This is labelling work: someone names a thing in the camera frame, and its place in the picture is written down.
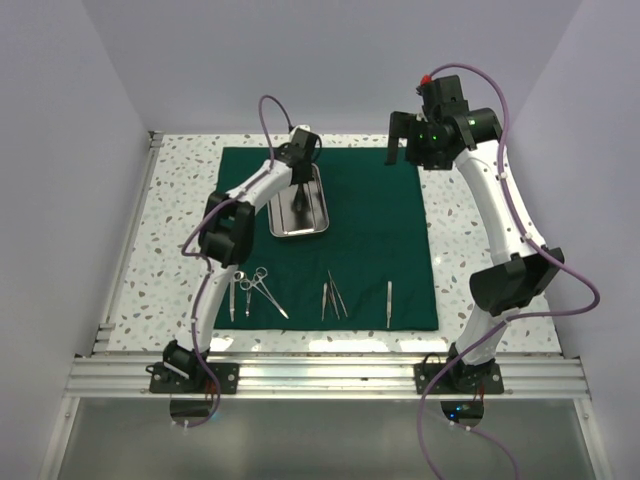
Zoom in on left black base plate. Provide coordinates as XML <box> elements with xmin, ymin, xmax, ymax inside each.
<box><xmin>145</xmin><ymin>362</ymin><xmax>240</xmax><ymax>395</ymax></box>

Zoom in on small steel hemostat clamp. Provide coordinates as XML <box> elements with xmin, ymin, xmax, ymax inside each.
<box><xmin>240</xmin><ymin>279</ymin><xmax>253</xmax><ymax>318</ymax></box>

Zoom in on steel tweezers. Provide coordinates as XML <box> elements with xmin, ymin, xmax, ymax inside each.
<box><xmin>321</xmin><ymin>282</ymin><xmax>328</xmax><ymax>322</ymax></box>
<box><xmin>327</xmin><ymin>270</ymin><xmax>348</xmax><ymax>319</ymax></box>

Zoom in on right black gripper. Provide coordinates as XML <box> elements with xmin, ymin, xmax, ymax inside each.
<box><xmin>386</xmin><ymin>110</ymin><xmax>453</xmax><ymax>171</ymax></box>

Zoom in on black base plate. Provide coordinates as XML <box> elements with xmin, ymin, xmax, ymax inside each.
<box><xmin>145</xmin><ymin>362</ymin><xmax>240</xmax><ymax>395</ymax></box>
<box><xmin>413</xmin><ymin>353</ymin><xmax>505</xmax><ymax>395</ymax></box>

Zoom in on steel scalpel handle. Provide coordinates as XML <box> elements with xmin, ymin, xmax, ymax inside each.
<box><xmin>386</xmin><ymin>280</ymin><xmax>393</xmax><ymax>330</ymax></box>

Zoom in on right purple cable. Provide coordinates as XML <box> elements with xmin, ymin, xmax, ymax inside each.
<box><xmin>417</xmin><ymin>62</ymin><xmax>600</xmax><ymax>480</ymax></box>

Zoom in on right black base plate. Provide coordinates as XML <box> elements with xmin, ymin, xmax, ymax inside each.
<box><xmin>413</xmin><ymin>353</ymin><xmax>505</xmax><ymax>395</ymax></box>

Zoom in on steel surgical scissors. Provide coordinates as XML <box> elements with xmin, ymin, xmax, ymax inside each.
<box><xmin>229</xmin><ymin>270</ymin><xmax>245</xmax><ymax>322</ymax></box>

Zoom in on long steel curved forceps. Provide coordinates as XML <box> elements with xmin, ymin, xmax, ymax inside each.
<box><xmin>252</xmin><ymin>266</ymin><xmax>289</xmax><ymax>319</ymax></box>

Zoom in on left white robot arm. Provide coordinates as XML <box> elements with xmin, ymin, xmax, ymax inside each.
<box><xmin>163</xmin><ymin>127</ymin><xmax>322</xmax><ymax>393</ymax></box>

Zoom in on aluminium rail frame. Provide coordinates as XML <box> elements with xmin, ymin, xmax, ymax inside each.
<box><xmin>41</xmin><ymin>132</ymin><xmax>613</xmax><ymax>479</ymax></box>

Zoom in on dark green surgical cloth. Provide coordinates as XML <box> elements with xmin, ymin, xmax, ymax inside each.
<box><xmin>215</xmin><ymin>148</ymin><xmax>439</xmax><ymax>331</ymax></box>

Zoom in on stainless steel instrument tray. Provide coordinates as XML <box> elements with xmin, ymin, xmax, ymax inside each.
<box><xmin>267</xmin><ymin>164</ymin><xmax>330</xmax><ymax>238</ymax></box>

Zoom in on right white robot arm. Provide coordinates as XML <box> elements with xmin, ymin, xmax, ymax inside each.
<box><xmin>385</xmin><ymin>75</ymin><xmax>564</xmax><ymax>393</ymax></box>

